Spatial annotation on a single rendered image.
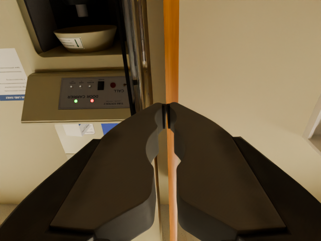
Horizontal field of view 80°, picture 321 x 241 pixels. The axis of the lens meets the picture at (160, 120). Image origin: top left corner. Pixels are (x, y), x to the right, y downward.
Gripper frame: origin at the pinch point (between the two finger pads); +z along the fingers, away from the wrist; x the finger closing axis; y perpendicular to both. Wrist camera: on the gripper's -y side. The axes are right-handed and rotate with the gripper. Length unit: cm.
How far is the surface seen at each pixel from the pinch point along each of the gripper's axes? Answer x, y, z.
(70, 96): -25.1, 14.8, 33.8
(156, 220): -7, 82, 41
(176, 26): 1.8, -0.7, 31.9
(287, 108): 64, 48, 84
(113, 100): -13.9, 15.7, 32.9
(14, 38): -71, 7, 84
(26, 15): -35, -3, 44
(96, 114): -18.0, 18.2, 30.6
